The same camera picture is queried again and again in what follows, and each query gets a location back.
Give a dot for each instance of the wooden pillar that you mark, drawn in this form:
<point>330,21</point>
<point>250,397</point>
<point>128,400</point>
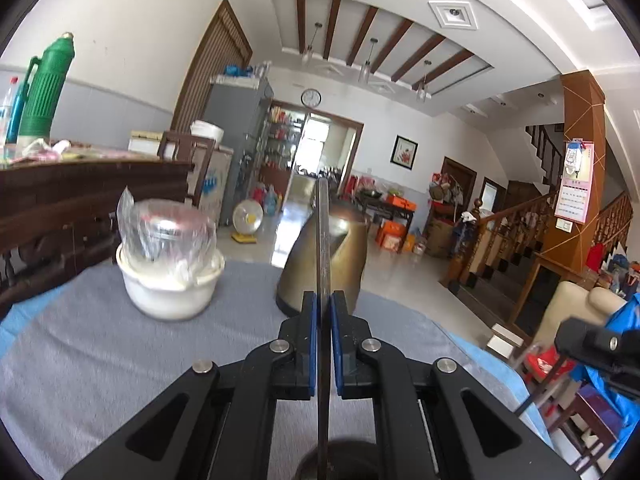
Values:
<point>580,110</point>

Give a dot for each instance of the small floor fan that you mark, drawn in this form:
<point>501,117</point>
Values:
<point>248,217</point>

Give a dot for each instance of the blue plastic bag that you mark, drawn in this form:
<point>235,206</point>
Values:
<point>627,310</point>

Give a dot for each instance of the wooden chair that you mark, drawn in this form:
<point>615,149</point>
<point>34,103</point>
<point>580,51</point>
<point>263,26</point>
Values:
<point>185,147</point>

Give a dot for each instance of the grey table cloth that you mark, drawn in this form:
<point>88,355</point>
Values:
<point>125,360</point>

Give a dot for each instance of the white cabinet blue print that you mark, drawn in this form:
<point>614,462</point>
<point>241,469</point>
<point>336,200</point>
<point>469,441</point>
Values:
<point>217,175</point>

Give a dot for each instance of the bronze electric kettle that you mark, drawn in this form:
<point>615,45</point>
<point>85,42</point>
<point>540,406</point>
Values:
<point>345,260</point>

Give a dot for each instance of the cream sofa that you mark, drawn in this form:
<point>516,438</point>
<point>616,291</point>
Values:
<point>570,310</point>

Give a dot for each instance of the green thermos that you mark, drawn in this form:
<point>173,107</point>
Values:
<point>47,90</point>

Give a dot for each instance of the short wooden railing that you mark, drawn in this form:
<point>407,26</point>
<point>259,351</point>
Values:
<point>615,220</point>

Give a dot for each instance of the blue plastic container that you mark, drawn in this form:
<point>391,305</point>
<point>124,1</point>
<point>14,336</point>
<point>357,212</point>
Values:
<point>17,110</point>

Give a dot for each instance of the white bucket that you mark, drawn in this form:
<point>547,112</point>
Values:
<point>207,130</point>

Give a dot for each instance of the round wall clock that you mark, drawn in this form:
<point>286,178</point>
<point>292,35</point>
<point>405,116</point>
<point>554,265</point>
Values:
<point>311,97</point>

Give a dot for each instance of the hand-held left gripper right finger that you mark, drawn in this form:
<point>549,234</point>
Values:
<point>336,345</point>

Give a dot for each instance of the red plastic stool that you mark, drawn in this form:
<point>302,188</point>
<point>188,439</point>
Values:
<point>547,362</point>

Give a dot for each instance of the wall calendar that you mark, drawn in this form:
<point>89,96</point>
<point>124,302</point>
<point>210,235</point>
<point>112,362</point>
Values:
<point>574,190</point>

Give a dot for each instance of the orange box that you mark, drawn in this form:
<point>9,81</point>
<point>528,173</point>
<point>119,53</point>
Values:
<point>391,237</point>
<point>402,205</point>

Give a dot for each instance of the square recessed ceiling light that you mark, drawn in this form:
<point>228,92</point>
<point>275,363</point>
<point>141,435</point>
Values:
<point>452,15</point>

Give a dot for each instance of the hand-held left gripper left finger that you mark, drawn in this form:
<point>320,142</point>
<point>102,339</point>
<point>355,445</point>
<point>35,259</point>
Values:
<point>312,345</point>

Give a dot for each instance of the white crumpled plastic bag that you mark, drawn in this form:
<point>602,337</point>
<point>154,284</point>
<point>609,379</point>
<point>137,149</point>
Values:
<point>45,147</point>

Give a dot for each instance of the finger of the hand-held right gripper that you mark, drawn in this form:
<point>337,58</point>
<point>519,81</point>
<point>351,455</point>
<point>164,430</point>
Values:
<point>590,342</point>

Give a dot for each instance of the grey refrigerator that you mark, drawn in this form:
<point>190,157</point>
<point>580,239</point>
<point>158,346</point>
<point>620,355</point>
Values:
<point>230,120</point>

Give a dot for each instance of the white box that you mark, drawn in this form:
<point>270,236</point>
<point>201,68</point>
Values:
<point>502,342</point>

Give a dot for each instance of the wooden side table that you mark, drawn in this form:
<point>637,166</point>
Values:
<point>380,207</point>

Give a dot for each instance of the cream box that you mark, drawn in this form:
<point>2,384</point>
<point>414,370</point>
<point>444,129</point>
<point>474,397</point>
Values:
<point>145,141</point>

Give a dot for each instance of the white bowl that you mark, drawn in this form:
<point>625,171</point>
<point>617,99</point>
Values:
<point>165,300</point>

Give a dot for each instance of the framed wall picture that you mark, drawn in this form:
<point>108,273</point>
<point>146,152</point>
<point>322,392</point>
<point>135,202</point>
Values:
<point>404,152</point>

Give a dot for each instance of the brown wooden door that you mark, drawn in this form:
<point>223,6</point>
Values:
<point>215,65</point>

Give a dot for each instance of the wooden stair railing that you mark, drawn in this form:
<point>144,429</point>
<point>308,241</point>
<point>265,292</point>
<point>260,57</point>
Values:
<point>500,235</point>

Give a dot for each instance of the wooden stool purple seat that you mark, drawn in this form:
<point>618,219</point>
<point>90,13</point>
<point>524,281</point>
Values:
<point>592,410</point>

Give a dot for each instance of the dark chopstick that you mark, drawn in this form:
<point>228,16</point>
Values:
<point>524,402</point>

